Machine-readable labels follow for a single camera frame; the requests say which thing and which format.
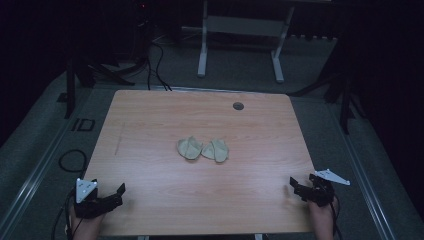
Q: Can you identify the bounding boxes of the black floor cables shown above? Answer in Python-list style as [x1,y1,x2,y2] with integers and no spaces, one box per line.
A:
[145,41,173,92]

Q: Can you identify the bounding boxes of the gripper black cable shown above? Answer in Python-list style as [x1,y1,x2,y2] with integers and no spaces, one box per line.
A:
[329,195,344,240]
[50,186,83,240]

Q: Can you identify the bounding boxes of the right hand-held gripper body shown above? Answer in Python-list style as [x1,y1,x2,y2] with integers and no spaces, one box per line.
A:
[307,168,351,208]

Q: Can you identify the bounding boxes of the black metal stand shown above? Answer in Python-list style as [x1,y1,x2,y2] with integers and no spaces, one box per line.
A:
[64,58,136,120]
[288,74,366,135]

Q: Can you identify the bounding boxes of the person's left hand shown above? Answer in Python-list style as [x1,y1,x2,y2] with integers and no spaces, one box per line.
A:
[71,207,105,240]

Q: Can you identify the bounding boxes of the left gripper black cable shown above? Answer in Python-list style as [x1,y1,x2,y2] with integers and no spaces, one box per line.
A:
[50,186,83,240]

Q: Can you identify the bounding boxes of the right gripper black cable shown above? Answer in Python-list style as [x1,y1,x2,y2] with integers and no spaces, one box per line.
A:
[329,195,344,240]

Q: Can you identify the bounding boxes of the person's right hand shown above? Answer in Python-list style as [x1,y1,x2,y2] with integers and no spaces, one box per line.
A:
[307,197,338,240]

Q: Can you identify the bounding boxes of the white desk frame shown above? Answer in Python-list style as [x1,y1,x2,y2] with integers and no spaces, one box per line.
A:
[196,0,296,84]

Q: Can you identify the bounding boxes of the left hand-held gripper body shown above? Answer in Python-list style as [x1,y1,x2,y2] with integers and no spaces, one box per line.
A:
[73,177,124,220]

